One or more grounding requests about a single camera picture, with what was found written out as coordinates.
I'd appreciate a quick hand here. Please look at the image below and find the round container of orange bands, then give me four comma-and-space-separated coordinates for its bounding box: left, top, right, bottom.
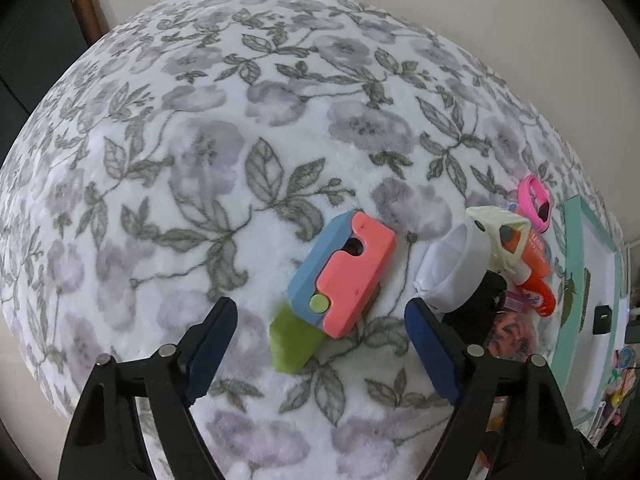
487, 310, 536, 361

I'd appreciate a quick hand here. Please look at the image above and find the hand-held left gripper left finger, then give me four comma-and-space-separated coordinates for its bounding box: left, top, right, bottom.
57, 296, 238, 480

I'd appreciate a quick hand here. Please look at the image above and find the orange and blue toy piece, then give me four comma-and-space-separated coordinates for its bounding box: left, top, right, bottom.
500, 225, 529, 256

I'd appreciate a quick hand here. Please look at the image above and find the floral blanket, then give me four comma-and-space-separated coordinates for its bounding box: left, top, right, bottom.
0, 0, 626, 480

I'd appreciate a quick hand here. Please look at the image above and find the orange bottle with white cap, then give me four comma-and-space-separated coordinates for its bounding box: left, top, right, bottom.
515, 230, 557, 318

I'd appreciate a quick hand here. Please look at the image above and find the cream plastic toy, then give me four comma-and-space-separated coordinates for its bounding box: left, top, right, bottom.
466, 206, 532, 281

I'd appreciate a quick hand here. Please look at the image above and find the teal cardboard box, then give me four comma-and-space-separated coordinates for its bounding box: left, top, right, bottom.
550, 195, 631, 423

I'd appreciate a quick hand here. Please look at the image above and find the wooden door frame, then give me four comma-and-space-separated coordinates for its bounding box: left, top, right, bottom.
64, 0, 109, 46

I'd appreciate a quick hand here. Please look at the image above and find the pink and blue toy knife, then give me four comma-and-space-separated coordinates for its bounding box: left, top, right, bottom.
268, 210, 397, 374

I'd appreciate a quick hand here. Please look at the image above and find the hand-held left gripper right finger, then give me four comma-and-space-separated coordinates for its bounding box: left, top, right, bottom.
404, 297, 586, 480

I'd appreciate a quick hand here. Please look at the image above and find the black hair claw clip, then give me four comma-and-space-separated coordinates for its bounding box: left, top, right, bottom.
445, 270, 508, 357

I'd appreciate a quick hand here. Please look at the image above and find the pink plastic ring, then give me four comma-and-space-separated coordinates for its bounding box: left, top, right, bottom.
516, 175, 554, 234

